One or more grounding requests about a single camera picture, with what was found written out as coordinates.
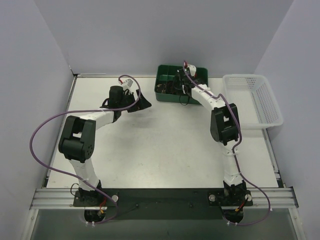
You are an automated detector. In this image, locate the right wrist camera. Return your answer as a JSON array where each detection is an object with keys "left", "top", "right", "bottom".
[{"left": 187, "top": 64, "right": 197, "bottom": 77}]

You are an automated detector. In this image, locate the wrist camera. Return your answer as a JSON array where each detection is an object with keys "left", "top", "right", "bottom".
[
  {"left": 187, "top": 64, "right": 197, "bottom": 77},
  {"left": 121, "top": 79, "right": 133, "bottom": 90}
]

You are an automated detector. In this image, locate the rolled red black tie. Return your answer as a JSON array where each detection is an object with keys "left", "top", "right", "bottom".
[{"left": 166, "top": 81, "right": 176, "bottom": 94}]

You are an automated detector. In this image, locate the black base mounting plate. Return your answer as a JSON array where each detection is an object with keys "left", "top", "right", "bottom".
[{"left": 73, "top": 187, "right": 253, "bottom": 224}]

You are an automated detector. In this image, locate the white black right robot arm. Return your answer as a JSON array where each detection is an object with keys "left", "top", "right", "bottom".
[{"left": 173, "top": 64, "right": 247, "bottom": 197}]

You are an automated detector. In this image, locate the rolled dark brown tie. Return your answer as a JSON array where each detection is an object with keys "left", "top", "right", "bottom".
[{"left": 155, "top": 83, "right": 167, "bottom": 94}]

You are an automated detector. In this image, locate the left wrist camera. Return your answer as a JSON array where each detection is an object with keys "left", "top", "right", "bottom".
[{"left": 121, "top": 79, "right": 133, "bottom": 90}]

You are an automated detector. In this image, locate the white perforated plastic basket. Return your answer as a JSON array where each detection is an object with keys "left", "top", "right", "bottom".
[{"left": 222, "top": 74, "right": 284, "bottom": 130}]

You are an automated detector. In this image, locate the aluminium front rail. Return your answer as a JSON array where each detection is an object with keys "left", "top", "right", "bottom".
[{"left": 30, "top": 187, "right": 298, "bottom": 210}]

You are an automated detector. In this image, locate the green compartment organizer box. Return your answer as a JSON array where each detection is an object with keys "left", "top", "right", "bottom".
[{"left": 154, "top": 64, "right": 200, "bottom": 106}]

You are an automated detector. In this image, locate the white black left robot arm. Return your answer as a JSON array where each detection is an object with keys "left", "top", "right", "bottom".
[{"left": 58, "top": 86, "right": 152, "bottom": 199}]

